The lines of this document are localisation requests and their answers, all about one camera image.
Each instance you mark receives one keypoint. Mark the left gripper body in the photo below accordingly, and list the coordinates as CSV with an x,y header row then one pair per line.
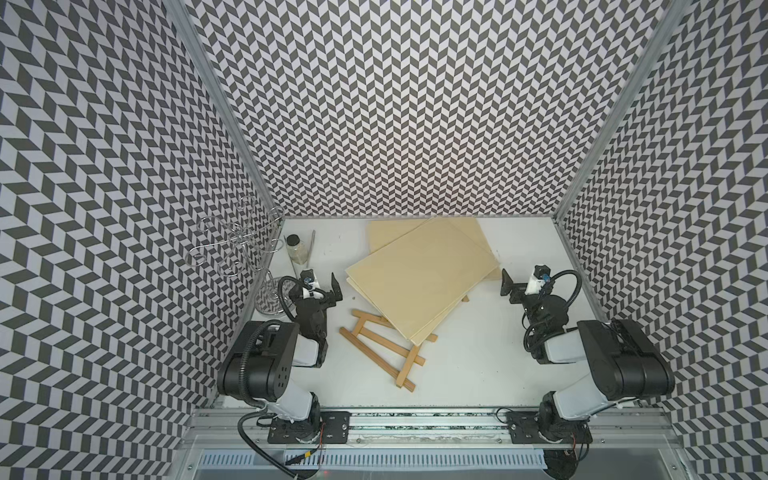
x,y
327,301

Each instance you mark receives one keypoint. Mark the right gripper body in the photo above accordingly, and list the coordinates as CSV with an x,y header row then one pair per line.
x,y
530,303

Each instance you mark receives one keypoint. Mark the plywood board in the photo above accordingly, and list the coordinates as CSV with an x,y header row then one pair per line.
x,y
415,291
455,238

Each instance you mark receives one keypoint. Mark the wooden easel frame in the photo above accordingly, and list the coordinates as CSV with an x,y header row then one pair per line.
x,y
377,339

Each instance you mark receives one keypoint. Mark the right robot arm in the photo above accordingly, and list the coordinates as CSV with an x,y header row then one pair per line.
x,y
623,364

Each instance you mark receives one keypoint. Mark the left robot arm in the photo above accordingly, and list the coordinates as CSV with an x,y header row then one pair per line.
x,y
257,370

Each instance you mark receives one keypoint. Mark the glass spice jar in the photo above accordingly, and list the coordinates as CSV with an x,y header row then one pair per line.
x,y
296,249

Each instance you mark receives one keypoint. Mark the metal tongs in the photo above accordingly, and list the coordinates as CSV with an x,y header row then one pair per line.
x,y
310,248

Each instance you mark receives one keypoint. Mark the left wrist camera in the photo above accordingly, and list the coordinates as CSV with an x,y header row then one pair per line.
x,y
309,285

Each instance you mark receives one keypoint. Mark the wire mug tree stand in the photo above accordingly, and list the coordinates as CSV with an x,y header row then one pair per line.
x,y
240,246

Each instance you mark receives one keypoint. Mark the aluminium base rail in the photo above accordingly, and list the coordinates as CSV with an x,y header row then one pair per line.
x,y
475,438

